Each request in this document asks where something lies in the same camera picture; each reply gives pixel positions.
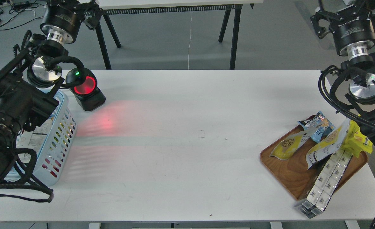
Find yellow white nut snack pouch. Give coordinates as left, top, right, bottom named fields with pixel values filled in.
left=270, top=130, right=313, bottom=160

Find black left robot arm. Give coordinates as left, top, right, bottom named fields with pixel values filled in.
left=0, top=0, right=106, bottom=203

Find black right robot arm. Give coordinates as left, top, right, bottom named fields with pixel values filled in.
left=310, top=0, right=375, bottom=145

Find light blue plastic basket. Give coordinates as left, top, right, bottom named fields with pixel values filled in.
left=3, top=90, right=78, bottom=187

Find blue snack bag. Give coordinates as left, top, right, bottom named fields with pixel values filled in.
left=298, top=111, right=335, bottom=143

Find white snack packet in basket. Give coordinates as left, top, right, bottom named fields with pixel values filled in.
left=16, top=119, right=53, bottom=153

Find silver white snack multipack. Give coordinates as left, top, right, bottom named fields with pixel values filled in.
left=295, top=150, right=352, bottom=219

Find yellow cartoon face snack pack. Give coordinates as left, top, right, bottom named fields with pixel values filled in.
left=341, top=120, right=373, bottom=158

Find black barcode scanner red window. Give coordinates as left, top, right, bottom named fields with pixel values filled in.
left=70, top=68, right=106, bottom=111

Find brown wooden tray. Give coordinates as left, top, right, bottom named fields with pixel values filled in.
left=260, top=115, right=368, bottom=201

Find background table black legs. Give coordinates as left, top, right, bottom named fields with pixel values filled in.
left=97, top=0, right=263, bottom=70

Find cables on floor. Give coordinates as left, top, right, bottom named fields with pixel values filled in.
left=0, top=0, right=48, bottom=32

